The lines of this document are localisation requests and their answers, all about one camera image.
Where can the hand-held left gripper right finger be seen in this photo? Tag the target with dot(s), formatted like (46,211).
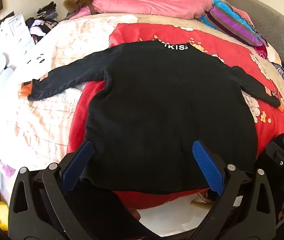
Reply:
(207,167)

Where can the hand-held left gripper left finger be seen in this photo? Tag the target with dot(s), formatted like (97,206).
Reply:
(78,162)

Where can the black printed t-shirt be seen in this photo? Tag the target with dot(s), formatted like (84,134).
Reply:
(157,105)

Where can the pile of clothes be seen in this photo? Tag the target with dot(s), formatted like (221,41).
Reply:
(41,22)

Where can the cream cloth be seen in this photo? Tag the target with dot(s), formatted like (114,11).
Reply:
(273,53)

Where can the dark red patterned cloth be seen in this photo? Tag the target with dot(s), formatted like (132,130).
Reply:
(260,52)

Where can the red floral blanket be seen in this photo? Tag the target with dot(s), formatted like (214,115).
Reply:
(232,55)

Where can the pale floral bedsheet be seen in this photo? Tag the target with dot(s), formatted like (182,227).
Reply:
(57,42)

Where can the grey quilted headboard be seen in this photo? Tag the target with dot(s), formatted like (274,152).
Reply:
(269,17)

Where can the striped plush pillow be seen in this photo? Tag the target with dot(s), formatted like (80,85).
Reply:
(229,22)

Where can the white dresser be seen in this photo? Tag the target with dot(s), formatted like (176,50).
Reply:
(16,30)

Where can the pink quilt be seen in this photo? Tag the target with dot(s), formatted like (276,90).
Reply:
(144,5)

